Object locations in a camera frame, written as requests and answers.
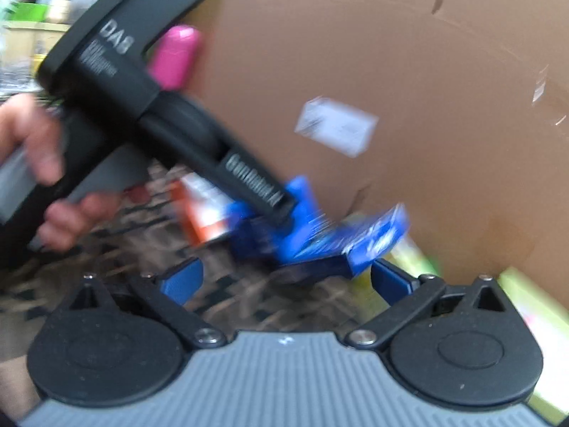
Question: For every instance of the pink bottle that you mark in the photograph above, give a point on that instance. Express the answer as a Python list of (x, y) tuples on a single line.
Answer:
[(175, 58)]

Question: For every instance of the blue box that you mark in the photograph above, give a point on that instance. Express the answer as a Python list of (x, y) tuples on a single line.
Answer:
[(369, 235)]

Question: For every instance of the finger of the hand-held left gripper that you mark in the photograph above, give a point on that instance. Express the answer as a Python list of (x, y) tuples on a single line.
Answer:
[(249, 182)]

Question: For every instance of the orange and white box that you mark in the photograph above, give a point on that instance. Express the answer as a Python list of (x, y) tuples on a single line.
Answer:
[(204, 213)]

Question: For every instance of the white shipping label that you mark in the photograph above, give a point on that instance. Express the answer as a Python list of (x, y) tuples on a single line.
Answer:
[(335, 126)]

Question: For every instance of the green shoe box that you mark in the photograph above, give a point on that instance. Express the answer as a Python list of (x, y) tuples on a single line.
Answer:
[(524, 289)]

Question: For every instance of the person's left hand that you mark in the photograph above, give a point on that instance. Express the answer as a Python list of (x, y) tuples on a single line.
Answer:
[(40, 142)]

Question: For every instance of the black patterned mat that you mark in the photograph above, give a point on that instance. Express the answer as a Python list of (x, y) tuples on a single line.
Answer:
[(133, 240)]

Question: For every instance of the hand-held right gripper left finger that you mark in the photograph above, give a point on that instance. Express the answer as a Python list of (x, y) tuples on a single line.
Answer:
[(182, 276)]

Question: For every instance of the brown cardboard sheet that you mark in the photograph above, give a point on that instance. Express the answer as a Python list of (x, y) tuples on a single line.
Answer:
[(355, 31)]

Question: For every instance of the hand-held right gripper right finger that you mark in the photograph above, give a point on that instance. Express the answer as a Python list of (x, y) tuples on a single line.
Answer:
[(391, 282)]

